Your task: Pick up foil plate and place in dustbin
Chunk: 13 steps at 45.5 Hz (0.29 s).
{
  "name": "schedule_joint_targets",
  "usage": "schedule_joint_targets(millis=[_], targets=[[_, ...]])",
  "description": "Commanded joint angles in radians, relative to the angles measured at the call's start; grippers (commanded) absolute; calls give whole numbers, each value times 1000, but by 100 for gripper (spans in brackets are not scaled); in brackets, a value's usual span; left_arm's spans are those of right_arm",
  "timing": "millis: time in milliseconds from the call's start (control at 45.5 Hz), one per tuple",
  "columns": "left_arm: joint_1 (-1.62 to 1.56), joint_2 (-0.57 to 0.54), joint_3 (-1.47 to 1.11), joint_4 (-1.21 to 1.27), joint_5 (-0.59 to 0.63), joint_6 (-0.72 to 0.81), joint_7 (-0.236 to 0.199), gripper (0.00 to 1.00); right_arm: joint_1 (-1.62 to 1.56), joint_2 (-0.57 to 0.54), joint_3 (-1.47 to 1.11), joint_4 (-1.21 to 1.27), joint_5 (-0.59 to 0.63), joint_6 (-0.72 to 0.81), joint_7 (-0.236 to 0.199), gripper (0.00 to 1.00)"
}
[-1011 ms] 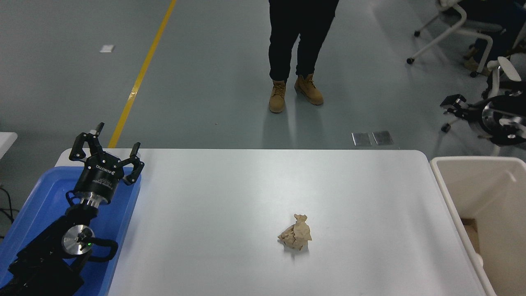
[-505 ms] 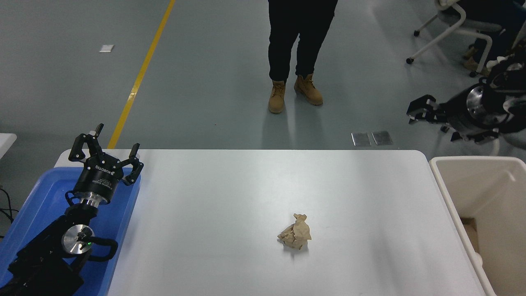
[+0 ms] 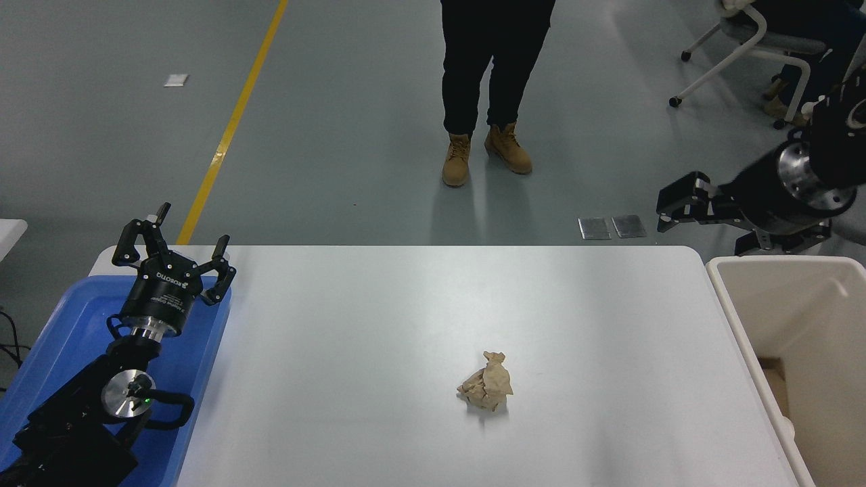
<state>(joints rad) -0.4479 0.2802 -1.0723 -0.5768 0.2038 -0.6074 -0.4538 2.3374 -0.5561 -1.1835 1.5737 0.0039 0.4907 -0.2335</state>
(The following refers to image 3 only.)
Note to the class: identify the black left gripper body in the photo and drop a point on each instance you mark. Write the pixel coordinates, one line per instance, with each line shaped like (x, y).
(162, 291)

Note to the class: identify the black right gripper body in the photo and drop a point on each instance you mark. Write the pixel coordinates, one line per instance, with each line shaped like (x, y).
(758, 196)

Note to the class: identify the metal floor plate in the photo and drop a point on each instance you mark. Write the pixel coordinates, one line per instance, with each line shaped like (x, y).
(595, 229)
(630, 227)

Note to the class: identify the large pale plastic bin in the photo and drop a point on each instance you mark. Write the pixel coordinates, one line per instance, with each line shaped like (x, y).
(798, 318)

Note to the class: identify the blue plastic tray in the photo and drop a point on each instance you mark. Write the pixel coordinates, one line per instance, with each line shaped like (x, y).
(74, 325)

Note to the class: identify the small white side table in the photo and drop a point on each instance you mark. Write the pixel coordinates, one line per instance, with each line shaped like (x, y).
(10, 237)

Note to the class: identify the seated person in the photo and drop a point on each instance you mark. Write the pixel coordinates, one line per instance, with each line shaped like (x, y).
(839, 20)

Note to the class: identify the standing person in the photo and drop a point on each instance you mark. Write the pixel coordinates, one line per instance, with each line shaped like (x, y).
(497, 54)

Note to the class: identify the crumpled tan paper ball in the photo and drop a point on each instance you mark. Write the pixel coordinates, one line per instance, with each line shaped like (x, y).
(488, 385)

